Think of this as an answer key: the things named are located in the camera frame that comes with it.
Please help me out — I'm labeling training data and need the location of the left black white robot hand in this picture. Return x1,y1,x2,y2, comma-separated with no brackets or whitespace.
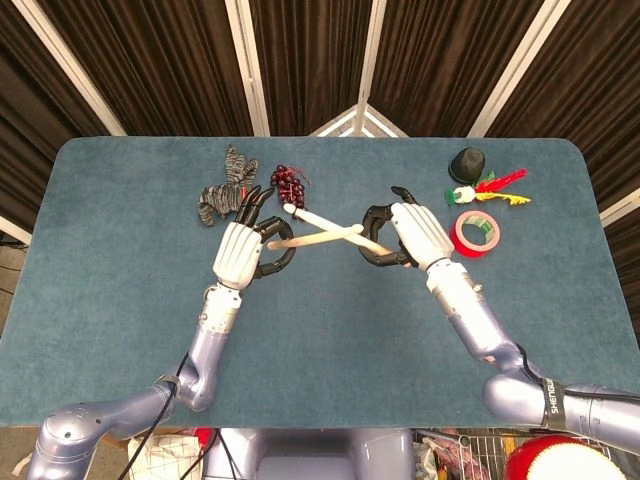
212,185,297,291

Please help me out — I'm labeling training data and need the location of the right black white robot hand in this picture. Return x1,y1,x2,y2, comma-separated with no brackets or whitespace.
358,185,457,271

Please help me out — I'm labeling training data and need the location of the cream wooden drumstick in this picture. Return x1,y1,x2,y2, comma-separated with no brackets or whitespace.
266,223,366,251
282,201,416,269

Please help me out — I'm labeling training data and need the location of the red tape roll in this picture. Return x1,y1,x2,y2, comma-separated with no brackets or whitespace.
451,210,502,260

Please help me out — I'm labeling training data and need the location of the colourful feather shuttlecock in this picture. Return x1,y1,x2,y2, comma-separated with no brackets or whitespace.
443,168,532,208

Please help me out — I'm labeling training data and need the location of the grey striped knit glove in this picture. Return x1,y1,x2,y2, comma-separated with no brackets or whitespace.
197,180,262,230
223,144,260,190

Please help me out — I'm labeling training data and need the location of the dark red grape bunch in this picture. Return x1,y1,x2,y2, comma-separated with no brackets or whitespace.
270,164,314,223

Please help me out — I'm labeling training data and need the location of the blue felt table cover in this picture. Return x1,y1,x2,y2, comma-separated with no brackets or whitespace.
0,135,640,429

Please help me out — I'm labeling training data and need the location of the brown cardboard box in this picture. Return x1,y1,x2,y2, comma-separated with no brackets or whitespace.
102,426,166,454

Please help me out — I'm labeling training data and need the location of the dark brown pleated curtain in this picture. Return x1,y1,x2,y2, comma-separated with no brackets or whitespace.
0,0,640,241

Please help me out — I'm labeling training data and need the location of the lavender robot torso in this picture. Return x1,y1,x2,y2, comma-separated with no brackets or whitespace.
204,427,416,480

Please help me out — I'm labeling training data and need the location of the white checked cloth bag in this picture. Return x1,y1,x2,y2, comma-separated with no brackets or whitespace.
127,433,204,480

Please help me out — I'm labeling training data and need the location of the red and white ball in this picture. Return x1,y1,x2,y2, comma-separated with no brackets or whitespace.
504,433,629,480

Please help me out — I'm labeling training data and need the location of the white partition frame rail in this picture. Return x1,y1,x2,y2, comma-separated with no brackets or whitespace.
598,187,640,226
309,103,359,138
363,103,409,138
0,214,32,246

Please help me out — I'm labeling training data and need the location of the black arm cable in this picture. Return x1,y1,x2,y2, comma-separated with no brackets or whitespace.
517,343,640,401
124,349,191,480

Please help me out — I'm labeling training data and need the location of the white partition frame post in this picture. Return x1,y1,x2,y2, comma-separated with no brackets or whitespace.
224,0,271,137
9,0,126,137
467,0,572,138
355,0,389,137

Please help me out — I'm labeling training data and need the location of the black printed velcro strap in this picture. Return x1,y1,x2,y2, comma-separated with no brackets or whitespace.
542,377,566,429

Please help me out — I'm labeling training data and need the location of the metal wire basket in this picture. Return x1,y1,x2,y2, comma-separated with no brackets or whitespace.
414,428,571,480

